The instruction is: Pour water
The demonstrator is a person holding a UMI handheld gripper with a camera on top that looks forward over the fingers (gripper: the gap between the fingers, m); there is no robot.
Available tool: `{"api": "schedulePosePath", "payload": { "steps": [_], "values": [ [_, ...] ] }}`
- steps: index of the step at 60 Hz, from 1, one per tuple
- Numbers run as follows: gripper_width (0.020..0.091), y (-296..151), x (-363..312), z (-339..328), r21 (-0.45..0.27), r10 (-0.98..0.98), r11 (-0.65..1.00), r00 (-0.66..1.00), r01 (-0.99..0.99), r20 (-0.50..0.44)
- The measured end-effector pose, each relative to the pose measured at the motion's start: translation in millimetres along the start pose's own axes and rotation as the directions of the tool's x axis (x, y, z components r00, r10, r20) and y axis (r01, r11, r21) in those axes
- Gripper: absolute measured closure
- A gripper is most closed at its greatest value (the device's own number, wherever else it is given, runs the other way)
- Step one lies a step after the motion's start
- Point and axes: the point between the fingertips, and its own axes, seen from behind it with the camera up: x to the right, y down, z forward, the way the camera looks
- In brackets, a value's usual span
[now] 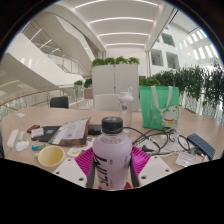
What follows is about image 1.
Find white cabinet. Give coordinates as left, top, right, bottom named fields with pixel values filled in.
left=91, top=63, right=140, bottom=113

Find brown box with printed paper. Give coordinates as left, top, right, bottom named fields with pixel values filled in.
left=48, top=117, right=92, bottom=148

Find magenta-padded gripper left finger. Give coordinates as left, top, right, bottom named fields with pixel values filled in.
left=52, top=147, right=96, bottom=189

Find pale yellow mug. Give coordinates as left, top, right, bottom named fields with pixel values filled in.
left=37, top=145, right=66, bottom=168

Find colourful sticker sheet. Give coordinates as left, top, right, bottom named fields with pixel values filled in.
left=65, top=139, right=94, bottom=158

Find tangled black cables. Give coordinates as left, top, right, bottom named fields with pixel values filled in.
left=123, top=125, right=201, bottom=157

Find clear shaker bottle white lid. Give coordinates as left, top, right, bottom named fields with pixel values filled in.
left=118, top=87, right=135, bottom=134

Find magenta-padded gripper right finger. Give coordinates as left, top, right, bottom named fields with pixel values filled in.
left=128, top=145, right=175, bottom=188

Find green plants atop cabinet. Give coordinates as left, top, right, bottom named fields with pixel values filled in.
left=91, top=55, right=141, bottom=68

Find black chair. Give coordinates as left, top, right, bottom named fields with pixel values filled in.
left=49, top=95, right=70, bottom=109

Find brown planter with green plants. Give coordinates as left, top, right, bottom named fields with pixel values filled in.
left=73, top=78, right=94, bottom=100

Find dark blue keyboard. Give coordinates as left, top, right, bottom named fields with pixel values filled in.
left=186, top=132, right=217, bottom=162

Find ceiling light strips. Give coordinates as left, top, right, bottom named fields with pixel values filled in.
left=74, top=0, right=159, bottom=48

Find small white green case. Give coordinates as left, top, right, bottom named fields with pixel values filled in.
left=17, top=130, right=28, bottom=142

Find green tote bag cat print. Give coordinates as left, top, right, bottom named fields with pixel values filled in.
left=138, top=85, right=181, bottom=131

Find lilac drink bottle black cap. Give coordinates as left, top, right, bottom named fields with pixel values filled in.
left=91, top=116, right=134, bottom=191

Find teal marker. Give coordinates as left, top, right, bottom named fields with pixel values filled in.
left=31, top=143, right=47, bottom=152

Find black flat pad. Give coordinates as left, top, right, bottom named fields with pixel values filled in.
left=31, top=125, right=63, bottom=143

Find small white card box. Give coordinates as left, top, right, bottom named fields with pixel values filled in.
left=30, top=127, right=45, bottom=139

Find long green plant hedge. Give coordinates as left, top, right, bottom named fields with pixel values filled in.
left=139, top=61, right=224, bottom=116

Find black power brick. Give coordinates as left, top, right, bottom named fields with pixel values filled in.
left=88, top=124, right=103, bottom=136

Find white computer mouse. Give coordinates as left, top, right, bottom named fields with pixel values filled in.
left=15, top=139, right=30, bottom=153

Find white power strip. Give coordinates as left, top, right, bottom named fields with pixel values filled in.
left=6, top=129, right=20, bottom=150

